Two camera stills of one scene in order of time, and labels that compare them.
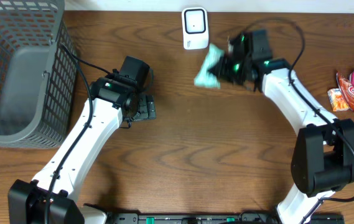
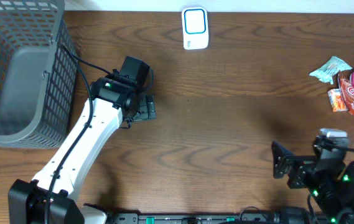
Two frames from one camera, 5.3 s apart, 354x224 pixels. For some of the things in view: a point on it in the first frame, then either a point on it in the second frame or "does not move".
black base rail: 221,218 does not move
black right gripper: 220,70 -> 303,163
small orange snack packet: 336,100 does not move
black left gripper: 147,107 does not move
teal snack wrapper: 204,78 -> 327,72
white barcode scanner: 195,28 does not move
